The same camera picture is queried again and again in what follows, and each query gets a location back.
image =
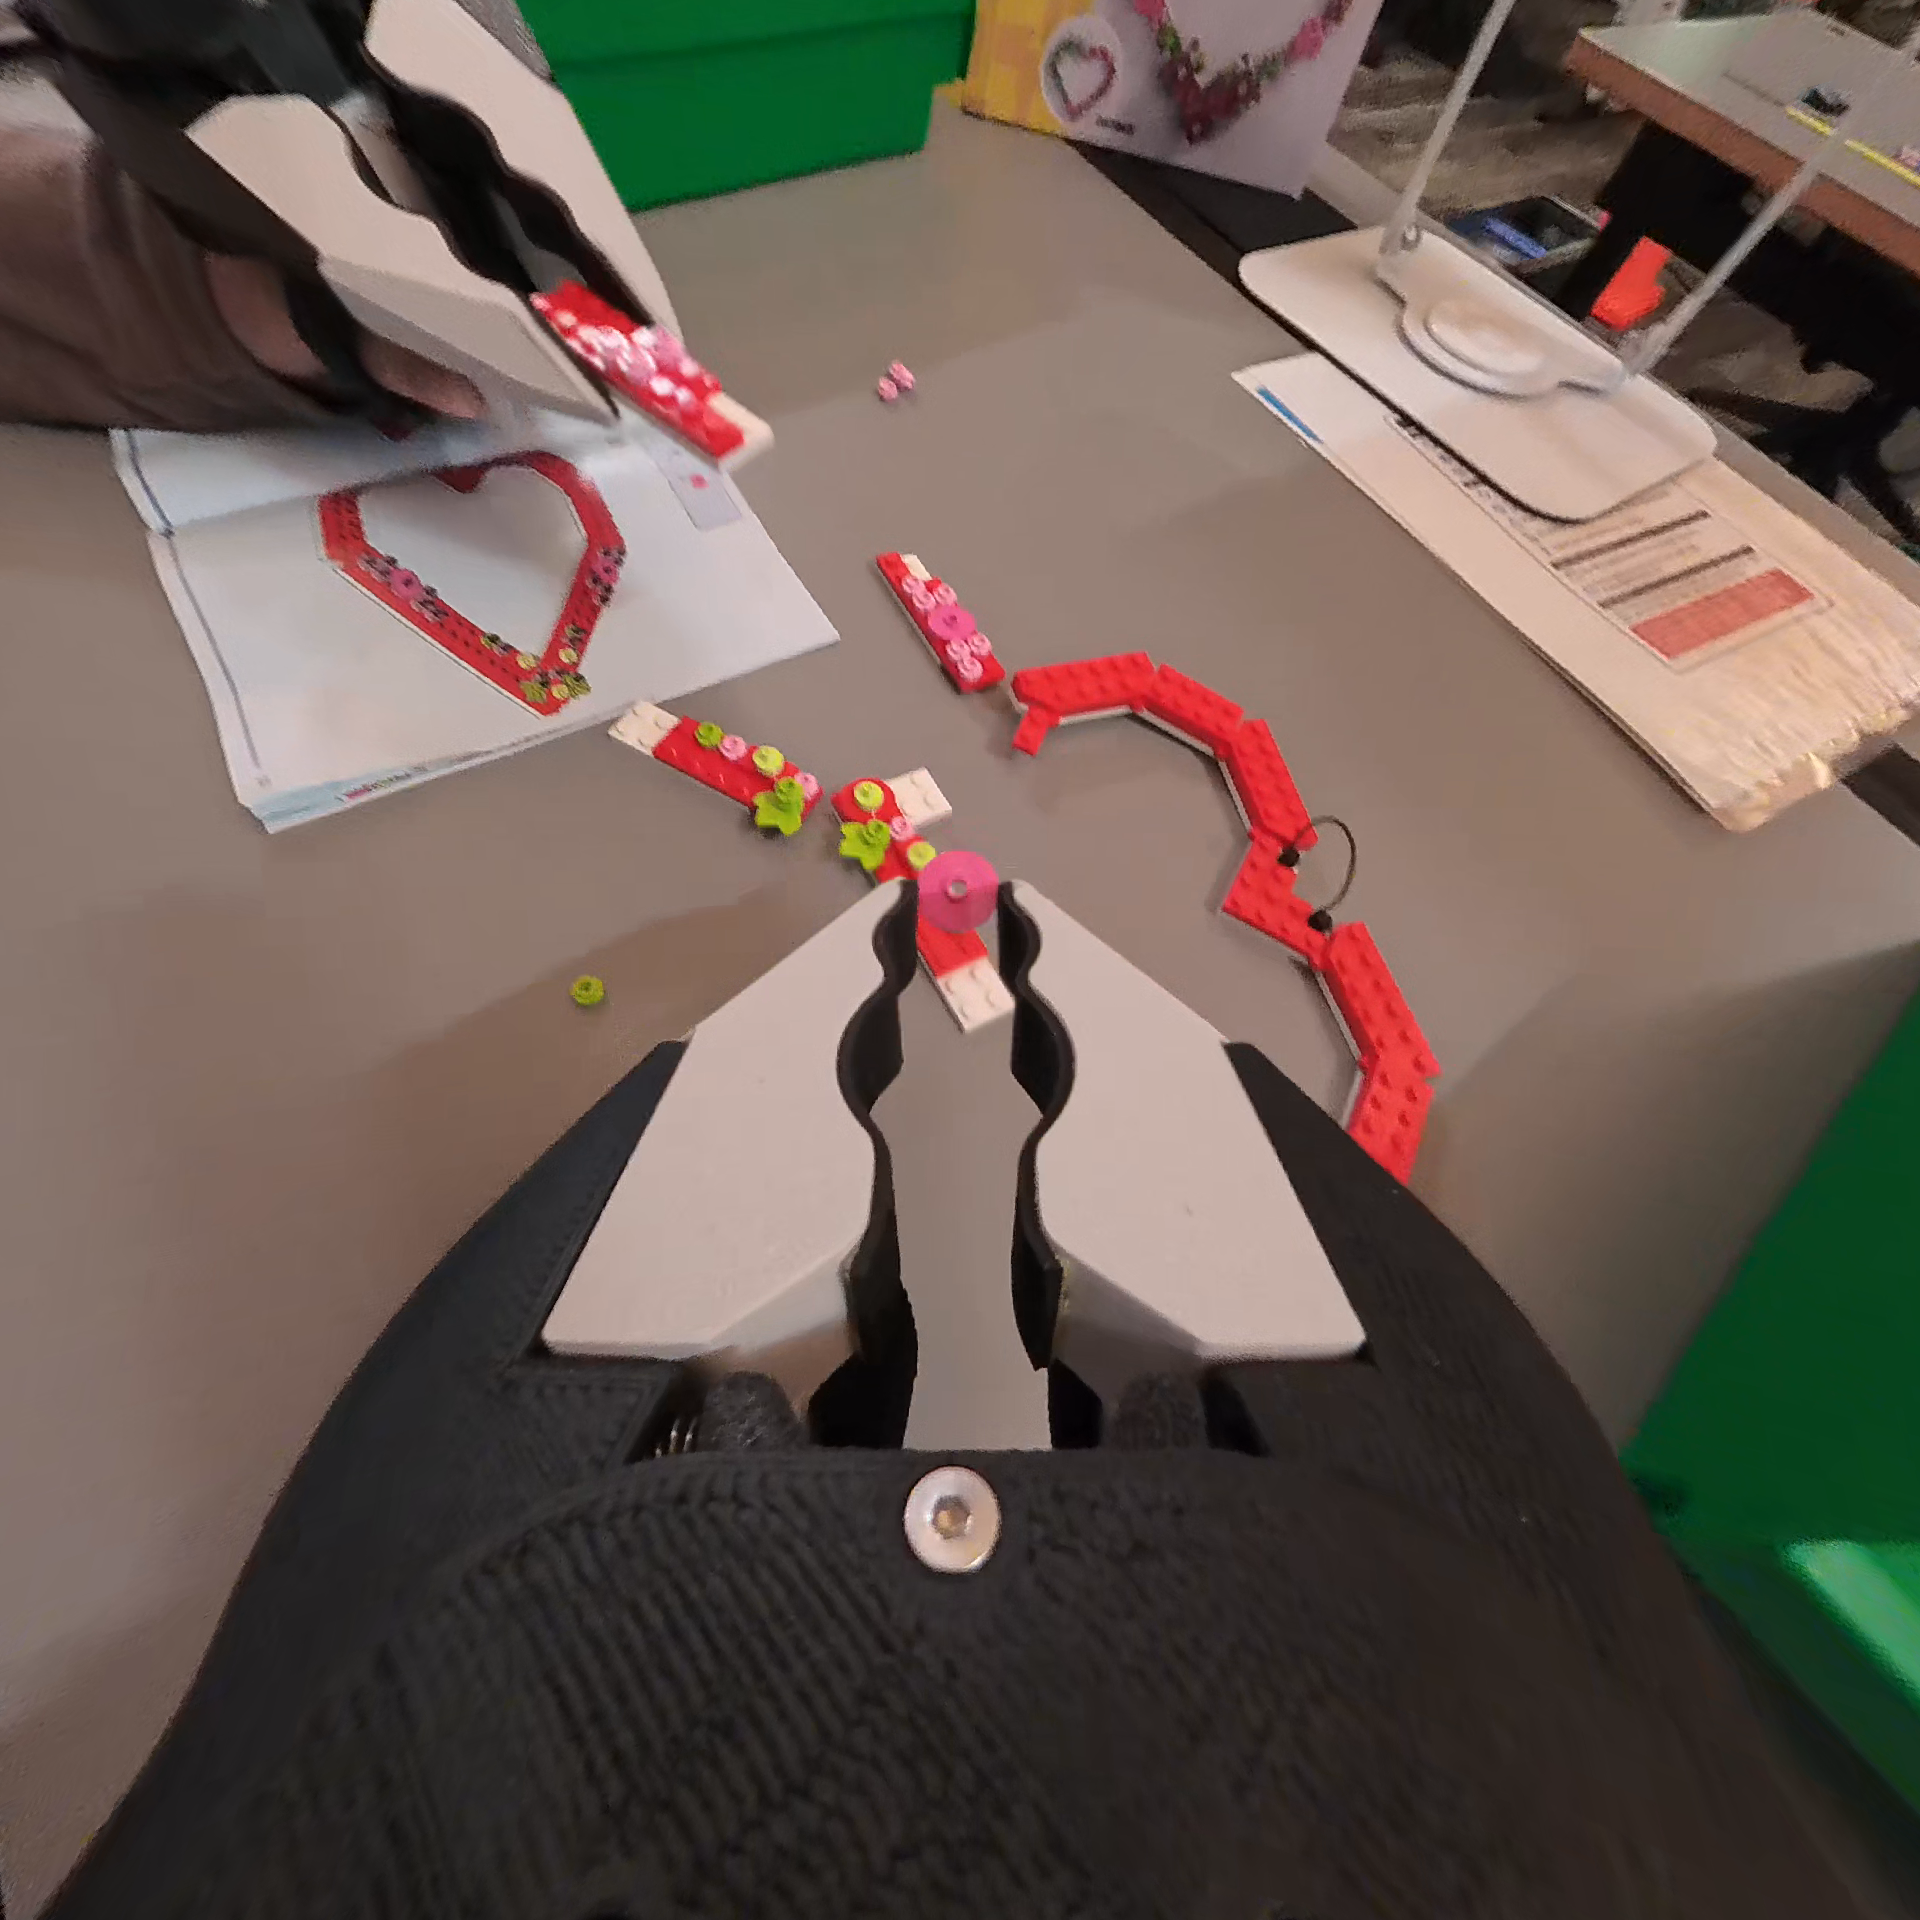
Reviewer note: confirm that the white lamp base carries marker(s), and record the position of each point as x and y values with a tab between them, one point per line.
1559	421

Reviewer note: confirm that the lego instruction booklet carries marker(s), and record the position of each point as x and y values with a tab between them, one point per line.
720	599

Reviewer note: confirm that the red white lego corner piece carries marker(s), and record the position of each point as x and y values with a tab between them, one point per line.
962	968

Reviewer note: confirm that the large green plastic bin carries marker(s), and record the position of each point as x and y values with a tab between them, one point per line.
1787	1349

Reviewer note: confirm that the red plastic item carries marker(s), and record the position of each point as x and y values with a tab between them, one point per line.
1630	285

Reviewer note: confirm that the red lego half heart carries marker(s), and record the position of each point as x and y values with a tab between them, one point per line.
1276	779

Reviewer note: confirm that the red lego strip pale flowers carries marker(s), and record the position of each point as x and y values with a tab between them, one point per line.
646	369

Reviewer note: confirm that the blue flat item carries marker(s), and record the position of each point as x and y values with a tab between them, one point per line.
1523	229

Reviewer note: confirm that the person's left forearm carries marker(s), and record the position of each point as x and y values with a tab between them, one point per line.
91	285

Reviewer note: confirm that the printed paper sheet red label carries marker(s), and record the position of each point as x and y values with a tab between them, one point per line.
1651	557

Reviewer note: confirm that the red lego strip pink flowers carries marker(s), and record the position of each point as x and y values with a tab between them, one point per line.
938	617

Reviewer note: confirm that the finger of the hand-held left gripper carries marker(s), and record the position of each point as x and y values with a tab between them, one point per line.
285	171
571	165

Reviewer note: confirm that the magenta round lego piece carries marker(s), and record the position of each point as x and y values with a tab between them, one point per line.
956	891

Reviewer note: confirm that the person's left hand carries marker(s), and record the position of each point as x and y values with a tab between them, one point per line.
254	338

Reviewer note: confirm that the wooden work table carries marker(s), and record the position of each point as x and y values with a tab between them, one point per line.
1724	90

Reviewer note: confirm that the red lego strip lime leaves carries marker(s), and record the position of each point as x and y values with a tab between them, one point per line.
704	751

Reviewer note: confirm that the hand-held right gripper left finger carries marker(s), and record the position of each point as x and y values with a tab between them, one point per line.
720	1184

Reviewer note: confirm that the lego set box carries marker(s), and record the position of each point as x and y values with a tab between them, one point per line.
1184	75

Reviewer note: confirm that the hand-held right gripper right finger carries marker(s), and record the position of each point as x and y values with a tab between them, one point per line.
1184	1184

